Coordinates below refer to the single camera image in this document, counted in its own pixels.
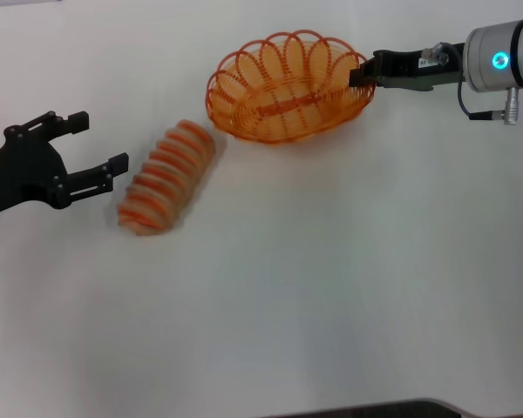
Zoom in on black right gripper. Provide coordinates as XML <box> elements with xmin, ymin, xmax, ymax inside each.
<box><xmin>349</xmin><ymin>42</ymin><xmax>467</xmax><ymax>94</ymax></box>

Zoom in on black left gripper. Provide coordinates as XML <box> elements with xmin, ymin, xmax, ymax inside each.
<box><xmin>0</xmin><ymin>111</ymin><xmax>130</xmax><ymax>219</ymax></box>

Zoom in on orange wire basket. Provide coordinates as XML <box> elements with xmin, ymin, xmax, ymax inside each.
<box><xmin>206</xmin><ymin>29</ymin><xmax>377</xmax><ymax>145</ymax></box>

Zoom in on orange striped bread toy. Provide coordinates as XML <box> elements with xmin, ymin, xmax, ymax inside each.
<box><xmin>116</xmin><ymin>119</ymin><xmax>217</xmax><ymax>238</ymax></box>

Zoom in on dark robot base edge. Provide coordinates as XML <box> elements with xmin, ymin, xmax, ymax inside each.
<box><xmin>261</xmin><ymin>398</ymin><xmax>476</xmax><ymax>418</ymax></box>

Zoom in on grey right gripper cable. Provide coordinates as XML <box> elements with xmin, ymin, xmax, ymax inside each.
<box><xmin>420</xmin><ymin>42</ymin><xmax>522</xmax><ymax>126</ymax></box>

